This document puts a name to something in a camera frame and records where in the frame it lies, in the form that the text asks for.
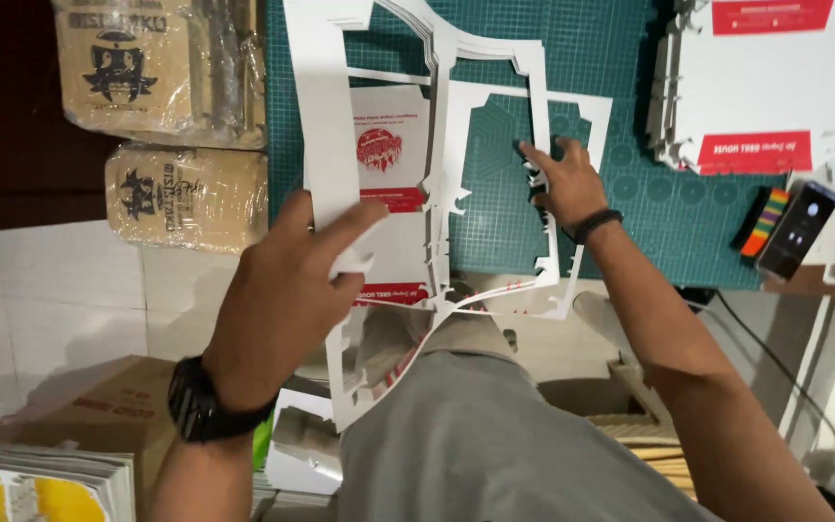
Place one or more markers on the person's right hand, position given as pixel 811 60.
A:
pixel 573 188

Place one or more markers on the person's left hand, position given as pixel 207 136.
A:
pixel 272 312

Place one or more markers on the single white cardboard offcut frame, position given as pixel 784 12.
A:
pixel 599 116

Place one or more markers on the stack of white cardboard frames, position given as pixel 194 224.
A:
pixel 327 109

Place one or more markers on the black wrist watch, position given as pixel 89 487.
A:
pixel 204 410

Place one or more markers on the white cardboard sheet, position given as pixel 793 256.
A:
pixel 301 442

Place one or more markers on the green cutting mat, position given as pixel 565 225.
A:
pixel 606 58

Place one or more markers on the small wrapped brown box pack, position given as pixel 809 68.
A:
pixel 185 199

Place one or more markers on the brown cardboard carton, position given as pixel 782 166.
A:
pixel 113 420

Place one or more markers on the rainbow striped band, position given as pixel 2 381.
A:
pixel 764 221

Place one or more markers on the white box blank red print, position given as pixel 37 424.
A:
pixel 392 116

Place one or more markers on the pile of die-cut box blanks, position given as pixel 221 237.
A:
pixel 751 80

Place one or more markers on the black smartphone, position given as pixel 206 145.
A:
pixel 798 228

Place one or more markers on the person's grey clothing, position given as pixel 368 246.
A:
pixel 475 449

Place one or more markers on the stack of wooden slats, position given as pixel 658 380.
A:
pixel 660 449

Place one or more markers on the large wrapped brown box pack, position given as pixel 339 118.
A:
pixel 135 65

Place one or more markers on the stack of printed yellow sheets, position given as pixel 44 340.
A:
pixel 33 486

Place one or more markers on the dark brown cabinet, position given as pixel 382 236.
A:
pixel 11 109

